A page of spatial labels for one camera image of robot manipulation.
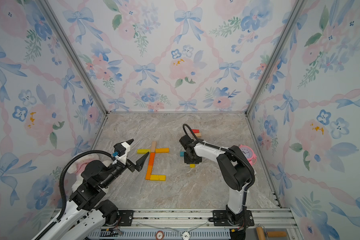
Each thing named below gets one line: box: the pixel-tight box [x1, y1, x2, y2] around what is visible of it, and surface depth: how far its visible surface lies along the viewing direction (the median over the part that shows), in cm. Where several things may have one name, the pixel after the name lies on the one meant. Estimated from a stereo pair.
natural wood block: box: [151, 141, 157, 153], surface depth 102 cm
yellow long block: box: [150, 174, 167, 182], surface depth 88 cm
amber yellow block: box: [155, 148, 169, 153], surface depth 100 cm
